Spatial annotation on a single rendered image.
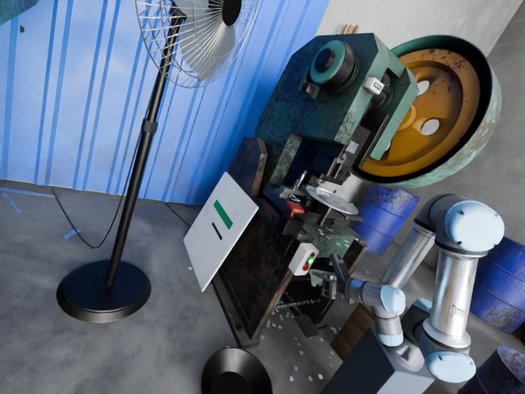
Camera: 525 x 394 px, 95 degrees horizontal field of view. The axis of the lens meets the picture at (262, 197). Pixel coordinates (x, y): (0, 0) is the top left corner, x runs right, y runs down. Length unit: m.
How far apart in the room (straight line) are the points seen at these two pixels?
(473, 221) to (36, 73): 2.16
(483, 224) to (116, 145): 2.05
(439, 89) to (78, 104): 2.14
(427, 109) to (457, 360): 1.17
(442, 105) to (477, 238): 0.95
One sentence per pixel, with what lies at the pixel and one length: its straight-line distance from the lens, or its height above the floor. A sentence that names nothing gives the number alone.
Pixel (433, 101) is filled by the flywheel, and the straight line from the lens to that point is 1.65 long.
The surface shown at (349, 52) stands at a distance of 1.16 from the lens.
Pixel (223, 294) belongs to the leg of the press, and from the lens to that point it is 1.54.
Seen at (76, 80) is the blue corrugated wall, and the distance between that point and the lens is 2.04.
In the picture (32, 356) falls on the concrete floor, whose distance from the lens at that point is 1.28.
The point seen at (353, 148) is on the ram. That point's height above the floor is 1.06.
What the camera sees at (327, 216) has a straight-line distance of 1.28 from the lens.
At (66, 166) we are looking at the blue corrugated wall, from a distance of 2.20.
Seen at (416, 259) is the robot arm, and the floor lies 0.82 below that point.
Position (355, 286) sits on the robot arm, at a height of 0.66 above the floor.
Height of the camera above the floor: 1.04
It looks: 18 degrees down
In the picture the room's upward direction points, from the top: 24 degrees clockwise
